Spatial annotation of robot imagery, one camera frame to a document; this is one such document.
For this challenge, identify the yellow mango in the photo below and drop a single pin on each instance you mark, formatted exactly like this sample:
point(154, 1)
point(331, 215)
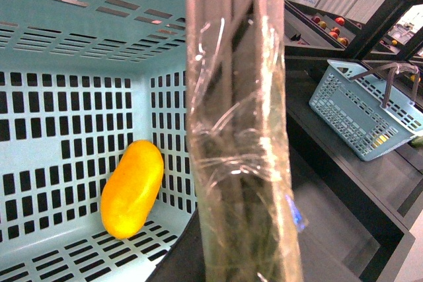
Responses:
point(131, 191)

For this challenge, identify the light blue plastic basket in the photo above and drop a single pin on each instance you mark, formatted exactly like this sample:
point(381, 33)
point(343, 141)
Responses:
point(80, 81)

